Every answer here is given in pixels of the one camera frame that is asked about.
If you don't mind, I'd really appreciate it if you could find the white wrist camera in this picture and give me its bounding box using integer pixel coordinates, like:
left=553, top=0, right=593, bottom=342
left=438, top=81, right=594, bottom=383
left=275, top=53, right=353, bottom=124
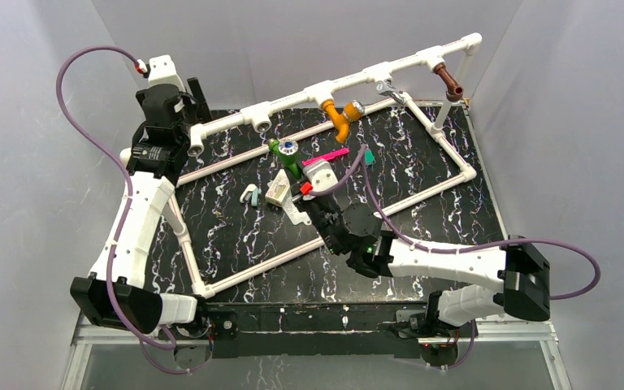
left=134, top=54, right=186, bottom=92
left=302, top=159, right=339, bottom=196

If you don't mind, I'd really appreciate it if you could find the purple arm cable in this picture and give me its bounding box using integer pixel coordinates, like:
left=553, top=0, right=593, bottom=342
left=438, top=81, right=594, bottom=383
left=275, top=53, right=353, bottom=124
left=309, top=144, right=602, bottom=301
left=55, top=45, right=214, bottom=376

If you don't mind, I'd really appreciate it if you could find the black marble table mat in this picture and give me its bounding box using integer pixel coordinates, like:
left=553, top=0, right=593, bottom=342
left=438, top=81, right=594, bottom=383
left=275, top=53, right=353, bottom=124
left=145, top=106, right=507, bottom=303

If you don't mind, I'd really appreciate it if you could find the white PVC pipe frame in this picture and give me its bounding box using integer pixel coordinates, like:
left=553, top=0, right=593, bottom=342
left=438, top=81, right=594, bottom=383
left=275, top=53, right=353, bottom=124
left=119, top=32, right=483, bottom=300

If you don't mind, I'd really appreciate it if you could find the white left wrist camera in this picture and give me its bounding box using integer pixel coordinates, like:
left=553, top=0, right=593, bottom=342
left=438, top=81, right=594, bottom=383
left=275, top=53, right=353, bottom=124
left=134, top=54, right=186, bottom=92

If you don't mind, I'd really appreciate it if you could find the small green plastic piece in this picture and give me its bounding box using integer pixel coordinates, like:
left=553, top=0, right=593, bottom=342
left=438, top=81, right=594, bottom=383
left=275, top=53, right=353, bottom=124
left=364, top=149, right=375, bottom=166

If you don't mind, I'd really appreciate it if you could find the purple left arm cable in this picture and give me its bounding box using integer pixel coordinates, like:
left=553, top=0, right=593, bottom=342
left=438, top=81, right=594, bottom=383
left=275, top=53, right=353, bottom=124
left=55, top=45, right=214, bottom=376

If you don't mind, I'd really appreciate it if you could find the green plastic faucet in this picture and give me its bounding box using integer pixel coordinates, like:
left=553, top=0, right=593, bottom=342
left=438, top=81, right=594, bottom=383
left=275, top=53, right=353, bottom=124
left=267, top=138, right=303, bottom=180

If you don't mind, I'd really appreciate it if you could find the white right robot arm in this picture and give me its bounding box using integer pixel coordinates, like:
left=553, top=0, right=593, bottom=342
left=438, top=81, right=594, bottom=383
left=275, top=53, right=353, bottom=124
left=294, top=196, right=550, bottom=338

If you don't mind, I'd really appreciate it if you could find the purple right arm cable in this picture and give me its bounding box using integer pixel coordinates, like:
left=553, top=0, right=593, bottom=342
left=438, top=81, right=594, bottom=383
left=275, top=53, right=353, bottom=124
left=309, top=144, right=602, bottom=301

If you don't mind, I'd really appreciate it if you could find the white teal thread tape roll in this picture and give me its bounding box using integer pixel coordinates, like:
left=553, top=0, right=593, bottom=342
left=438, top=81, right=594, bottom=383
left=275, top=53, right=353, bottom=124
left=239, top=184, right=261, bottom=207

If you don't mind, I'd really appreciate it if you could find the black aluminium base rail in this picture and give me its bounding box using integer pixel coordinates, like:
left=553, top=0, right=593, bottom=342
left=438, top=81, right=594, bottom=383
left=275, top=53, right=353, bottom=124
left=69, top=301, right=561, bottom=359

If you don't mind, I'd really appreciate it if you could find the small beige cardboard box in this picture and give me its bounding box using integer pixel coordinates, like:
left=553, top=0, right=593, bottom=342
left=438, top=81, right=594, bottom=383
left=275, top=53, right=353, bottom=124
left=265, top=169, right=292, bottom=208

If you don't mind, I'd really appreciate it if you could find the pink plastic strip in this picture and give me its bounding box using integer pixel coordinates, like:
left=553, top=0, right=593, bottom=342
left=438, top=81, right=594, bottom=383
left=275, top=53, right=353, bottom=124
left=302, top=148, right=350, bottom=167

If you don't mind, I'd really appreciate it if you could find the orange plastic faucet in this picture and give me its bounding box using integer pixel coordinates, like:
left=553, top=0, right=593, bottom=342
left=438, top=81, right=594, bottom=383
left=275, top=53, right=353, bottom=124
left=320, top=99, right=365, bottom=144

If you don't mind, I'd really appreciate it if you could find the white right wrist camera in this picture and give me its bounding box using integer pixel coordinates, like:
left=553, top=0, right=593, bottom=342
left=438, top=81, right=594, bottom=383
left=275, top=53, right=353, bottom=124
left=302, top=159, right=339, bottom=196

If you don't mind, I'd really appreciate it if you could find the clear plastic bag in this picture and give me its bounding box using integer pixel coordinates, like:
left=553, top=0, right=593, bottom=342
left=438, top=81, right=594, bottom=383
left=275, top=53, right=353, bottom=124
left=282, top=197, right=312, bottom=226

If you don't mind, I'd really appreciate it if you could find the brown plastic faucet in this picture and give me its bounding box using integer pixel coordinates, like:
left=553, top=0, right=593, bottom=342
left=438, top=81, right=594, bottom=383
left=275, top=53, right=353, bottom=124
left=432, top=63, right=464, bottom=102

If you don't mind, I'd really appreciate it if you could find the chrome metal faucet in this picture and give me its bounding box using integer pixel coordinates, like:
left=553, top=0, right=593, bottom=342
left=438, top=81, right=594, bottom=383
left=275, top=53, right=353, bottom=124
left=375, top=79, right=406, bottom=106

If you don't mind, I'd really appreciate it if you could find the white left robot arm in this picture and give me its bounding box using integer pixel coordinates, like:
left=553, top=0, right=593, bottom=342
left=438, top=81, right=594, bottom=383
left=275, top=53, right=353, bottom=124
left=70, top=82, right=210, bottom=338

